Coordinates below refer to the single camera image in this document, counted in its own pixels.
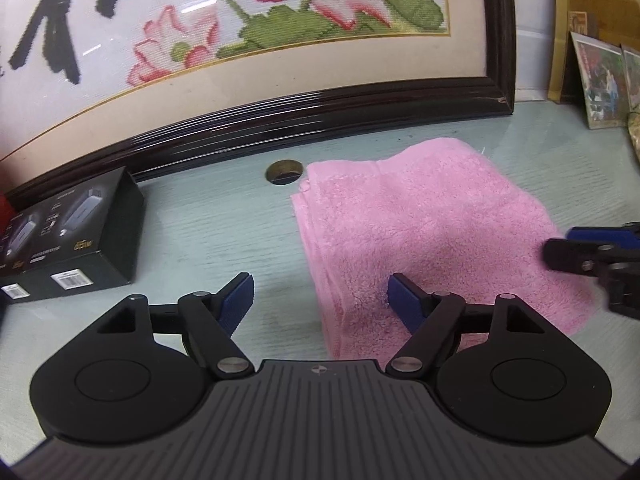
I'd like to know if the black charger box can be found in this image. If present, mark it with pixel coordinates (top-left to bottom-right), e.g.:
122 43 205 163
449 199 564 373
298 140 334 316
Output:
27 166 147 291
0 207 48 306

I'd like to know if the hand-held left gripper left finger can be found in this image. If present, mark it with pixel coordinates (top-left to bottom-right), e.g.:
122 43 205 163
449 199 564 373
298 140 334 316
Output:
97 272 255 380

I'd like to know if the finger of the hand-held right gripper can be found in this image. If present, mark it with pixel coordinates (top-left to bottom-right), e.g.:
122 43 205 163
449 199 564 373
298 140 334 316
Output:
543 238 617 277
566 226 640 252

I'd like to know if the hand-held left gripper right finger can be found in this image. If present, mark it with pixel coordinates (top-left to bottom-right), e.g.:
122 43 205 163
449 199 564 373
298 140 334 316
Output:
386 273 546 378

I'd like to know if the standing photo print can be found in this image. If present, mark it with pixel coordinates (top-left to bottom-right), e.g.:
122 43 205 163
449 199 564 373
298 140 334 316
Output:
570 31 629 131
620 44 640 112

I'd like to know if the brass desk grommet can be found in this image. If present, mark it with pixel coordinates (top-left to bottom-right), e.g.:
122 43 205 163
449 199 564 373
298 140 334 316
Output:
266 160 304 185

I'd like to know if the framed lotus embroidery picture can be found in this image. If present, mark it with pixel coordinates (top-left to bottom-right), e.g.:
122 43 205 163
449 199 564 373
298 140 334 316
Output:
0 0 516 206

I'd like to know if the pink towel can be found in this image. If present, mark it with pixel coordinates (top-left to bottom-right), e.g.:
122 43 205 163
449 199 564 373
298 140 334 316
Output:
291 137 601 361

